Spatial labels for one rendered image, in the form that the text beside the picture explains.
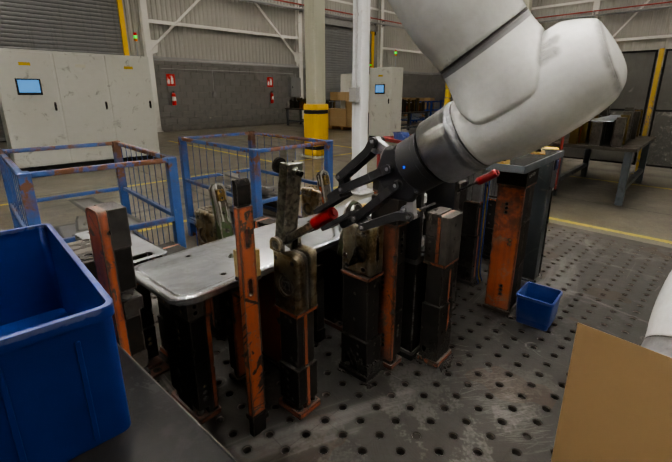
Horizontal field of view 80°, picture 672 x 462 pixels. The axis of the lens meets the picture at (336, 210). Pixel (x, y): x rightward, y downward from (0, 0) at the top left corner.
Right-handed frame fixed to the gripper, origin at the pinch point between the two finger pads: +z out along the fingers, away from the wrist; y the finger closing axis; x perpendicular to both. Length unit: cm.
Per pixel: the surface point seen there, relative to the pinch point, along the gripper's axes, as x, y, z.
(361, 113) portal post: -377, 151, 245
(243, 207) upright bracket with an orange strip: 10.5, 6.6, 8.3
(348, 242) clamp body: -14.9, -4.9, 14.6
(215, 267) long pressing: 8.4, 1.2, 28.2
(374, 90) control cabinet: -920, 382, 543
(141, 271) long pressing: 18.8, 6.2, 35.9
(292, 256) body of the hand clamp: 2.6, -3.4, 11.8
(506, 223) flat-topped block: -65, -18, 3
